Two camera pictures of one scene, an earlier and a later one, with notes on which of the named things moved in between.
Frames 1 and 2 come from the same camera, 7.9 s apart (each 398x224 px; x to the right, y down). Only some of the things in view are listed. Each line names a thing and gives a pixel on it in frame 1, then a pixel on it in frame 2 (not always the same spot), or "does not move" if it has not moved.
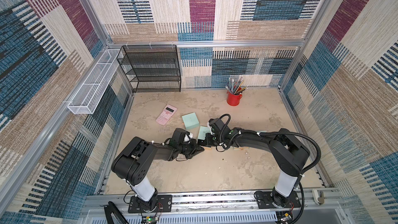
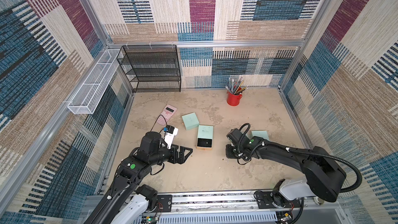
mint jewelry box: (202, 131) does not move
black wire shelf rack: (152, 68) does not move
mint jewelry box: (190, 121) does not move
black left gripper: (195, 147) -> (181, 159)
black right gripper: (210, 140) -> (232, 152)
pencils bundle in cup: (236, 88) does not move
